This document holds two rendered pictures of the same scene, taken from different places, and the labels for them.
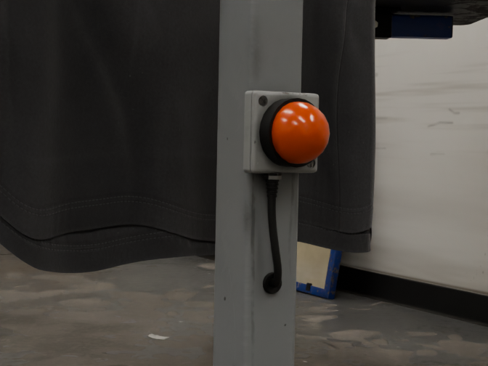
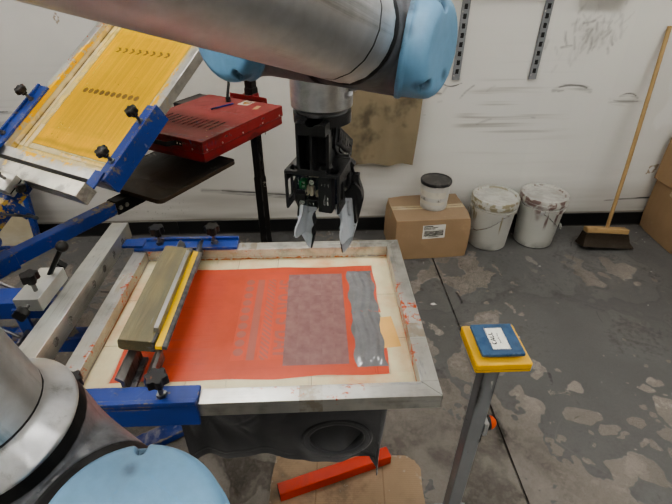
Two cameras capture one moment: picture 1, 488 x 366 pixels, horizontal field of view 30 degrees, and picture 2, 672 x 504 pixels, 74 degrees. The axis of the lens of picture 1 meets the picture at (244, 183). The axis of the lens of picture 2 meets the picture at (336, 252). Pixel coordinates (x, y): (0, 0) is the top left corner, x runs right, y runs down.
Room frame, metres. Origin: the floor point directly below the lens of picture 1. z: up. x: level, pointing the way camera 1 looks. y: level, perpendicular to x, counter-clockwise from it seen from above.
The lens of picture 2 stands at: (0.52, 0.84, 1.72)
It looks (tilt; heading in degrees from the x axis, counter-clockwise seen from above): 34 degrees down; 301
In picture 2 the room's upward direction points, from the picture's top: straight up
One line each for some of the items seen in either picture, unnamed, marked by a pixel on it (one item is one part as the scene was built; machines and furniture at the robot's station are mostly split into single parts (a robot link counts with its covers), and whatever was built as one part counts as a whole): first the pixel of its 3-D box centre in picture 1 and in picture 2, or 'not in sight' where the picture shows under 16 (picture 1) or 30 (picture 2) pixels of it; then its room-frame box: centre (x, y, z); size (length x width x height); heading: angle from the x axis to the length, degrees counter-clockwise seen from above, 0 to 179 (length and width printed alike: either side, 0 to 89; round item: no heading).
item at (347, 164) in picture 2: not in sight; (321, 158); (0.82, 0.38, 1.50); 0.09 x 0.08 x 0.12; 106
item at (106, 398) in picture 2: not in sight; (124, 405); (1.17, 0.56, 0.98); 0.30 x 0.05 x 0.07; 33
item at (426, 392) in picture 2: not in sight; (259, 310); (1.12, 0.20, 0.97); 0.79 x 0.58 x 0.04; 33
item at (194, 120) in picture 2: not in sight; (210, 123); (2.09, -0.64, 1.06); 0.61 x 0.46 x 0.12; 93
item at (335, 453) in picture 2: not in sight; (282, 418); (0.98, 0.32, 0.79); 0.46 x 0.09 x 0.33; 33
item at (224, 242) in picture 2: not in sight; (189, 250); (1.48, 0.10, 0.98); 0.30 x 0.05 x 0.07; 33
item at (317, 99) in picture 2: not in sight; (324, 92); (0.81, 0.37, 1.58); 0.08 x 0.08 x 0.05
